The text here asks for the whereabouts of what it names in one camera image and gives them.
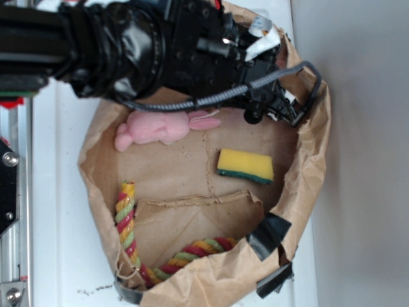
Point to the pink plush bunny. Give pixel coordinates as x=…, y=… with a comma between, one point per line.
x=147, y=127

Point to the aluminium extrusion rail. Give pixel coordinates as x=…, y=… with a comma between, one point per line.
x=15, y=242

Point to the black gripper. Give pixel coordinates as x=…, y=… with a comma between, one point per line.
x=207, y=51

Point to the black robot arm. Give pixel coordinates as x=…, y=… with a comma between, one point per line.
x=125, y=51

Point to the yellow green sponge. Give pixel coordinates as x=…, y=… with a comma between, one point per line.
x=246, y=165

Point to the brown paper bag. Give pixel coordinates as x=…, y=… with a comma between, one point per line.
x=181, y=199

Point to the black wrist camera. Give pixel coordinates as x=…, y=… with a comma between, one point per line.
x=284, y=107

